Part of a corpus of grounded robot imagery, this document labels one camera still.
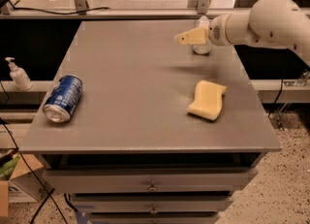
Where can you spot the bottom grey drawer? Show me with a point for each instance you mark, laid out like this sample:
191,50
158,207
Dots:
160,218

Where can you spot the green packet in box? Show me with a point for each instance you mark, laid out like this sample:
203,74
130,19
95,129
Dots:
8,168

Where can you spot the top grey drawer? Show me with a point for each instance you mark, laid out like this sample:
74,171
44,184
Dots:
149,180

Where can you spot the middle grey drawer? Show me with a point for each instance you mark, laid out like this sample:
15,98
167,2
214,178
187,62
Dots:
151,203

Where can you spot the grey drawer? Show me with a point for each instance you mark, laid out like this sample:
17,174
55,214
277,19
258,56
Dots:
151,203
149,180
160,218

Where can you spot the grey drawer cabinet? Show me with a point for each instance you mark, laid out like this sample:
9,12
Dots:
137,85

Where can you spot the yellow sponge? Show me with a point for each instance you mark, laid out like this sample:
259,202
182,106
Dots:
207,100

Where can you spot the clear plastic bottle blue label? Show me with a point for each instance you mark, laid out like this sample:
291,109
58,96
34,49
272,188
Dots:
204,48

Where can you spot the cardboard box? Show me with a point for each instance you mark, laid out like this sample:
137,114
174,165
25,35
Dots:
26,184

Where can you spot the white pump dispenser bottle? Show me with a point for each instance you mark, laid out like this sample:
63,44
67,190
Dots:
18,75

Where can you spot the blue pepsi can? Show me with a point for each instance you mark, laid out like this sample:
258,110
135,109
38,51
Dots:
62,101

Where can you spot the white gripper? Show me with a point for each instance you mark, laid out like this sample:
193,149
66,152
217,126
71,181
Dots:
217,33

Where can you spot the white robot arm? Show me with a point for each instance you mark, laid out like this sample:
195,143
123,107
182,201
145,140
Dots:
268,24

